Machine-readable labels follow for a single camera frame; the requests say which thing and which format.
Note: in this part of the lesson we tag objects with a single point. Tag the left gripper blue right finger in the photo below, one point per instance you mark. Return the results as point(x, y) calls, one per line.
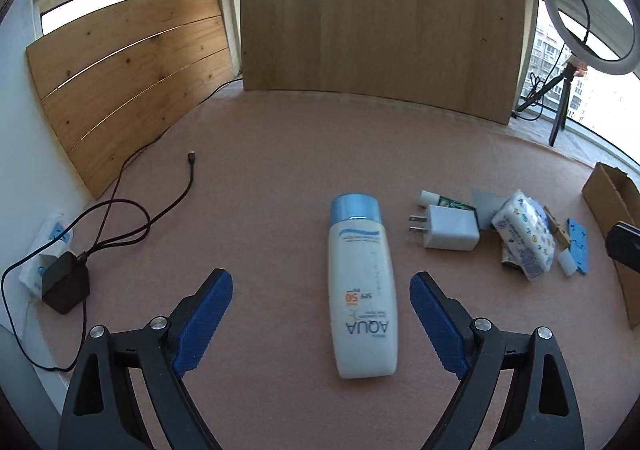
point(541, 410)

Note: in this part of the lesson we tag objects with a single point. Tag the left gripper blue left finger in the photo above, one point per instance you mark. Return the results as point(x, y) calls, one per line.
point(101, 410)

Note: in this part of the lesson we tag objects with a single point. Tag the blue plastic phone stand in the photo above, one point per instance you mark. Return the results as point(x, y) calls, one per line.
point(578, 244)

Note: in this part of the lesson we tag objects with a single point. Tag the white plastic cylinder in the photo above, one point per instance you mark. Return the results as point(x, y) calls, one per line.
point(567, 262)

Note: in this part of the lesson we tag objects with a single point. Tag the patterned tissue pack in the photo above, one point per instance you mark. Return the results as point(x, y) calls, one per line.
point(525, 234)

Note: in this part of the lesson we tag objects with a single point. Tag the white wall charger plug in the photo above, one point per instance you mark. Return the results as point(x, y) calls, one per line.
point(446, 228)

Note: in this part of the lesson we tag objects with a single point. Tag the white sunscreen bottle blue cap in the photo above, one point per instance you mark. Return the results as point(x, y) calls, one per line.
point(362, 292)

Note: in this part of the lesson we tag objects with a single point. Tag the brown cardboard box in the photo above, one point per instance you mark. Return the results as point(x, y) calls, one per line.
point(613, 197)

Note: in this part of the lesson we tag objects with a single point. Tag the wooden clothespin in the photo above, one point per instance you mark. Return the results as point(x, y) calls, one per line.
point(557, 230)

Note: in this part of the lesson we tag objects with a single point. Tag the dark grey card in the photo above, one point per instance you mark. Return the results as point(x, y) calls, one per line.
point(486, 205)

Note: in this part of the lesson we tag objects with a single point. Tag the black tripod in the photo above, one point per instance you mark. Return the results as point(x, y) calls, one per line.
point(566, 79)

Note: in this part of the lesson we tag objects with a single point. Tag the large wooden board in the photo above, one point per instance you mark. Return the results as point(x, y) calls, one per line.
point(462, 55)

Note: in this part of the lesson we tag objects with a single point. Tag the slatted pine wood panel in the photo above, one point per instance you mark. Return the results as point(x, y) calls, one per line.
point(117, 78)

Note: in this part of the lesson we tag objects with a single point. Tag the white ring light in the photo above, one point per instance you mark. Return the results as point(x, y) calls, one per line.
point(622, 66)

